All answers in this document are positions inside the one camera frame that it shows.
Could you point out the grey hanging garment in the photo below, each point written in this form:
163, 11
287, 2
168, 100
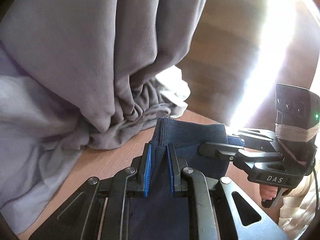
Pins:
101, 56

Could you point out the black camera box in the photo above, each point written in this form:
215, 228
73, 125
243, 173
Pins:
297, 121

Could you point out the lavender hanging garment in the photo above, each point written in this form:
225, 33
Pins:
42, 136

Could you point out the white hanging garment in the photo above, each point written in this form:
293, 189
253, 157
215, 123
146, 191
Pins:
174, 89

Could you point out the person's right hand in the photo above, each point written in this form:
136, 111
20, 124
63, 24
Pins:
267, 192

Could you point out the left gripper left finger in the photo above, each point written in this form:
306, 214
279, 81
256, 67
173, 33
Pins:
99, 209

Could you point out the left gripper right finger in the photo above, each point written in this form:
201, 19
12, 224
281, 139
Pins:
218, 208

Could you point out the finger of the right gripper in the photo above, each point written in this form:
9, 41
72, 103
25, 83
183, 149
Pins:
249, 136
236, 154

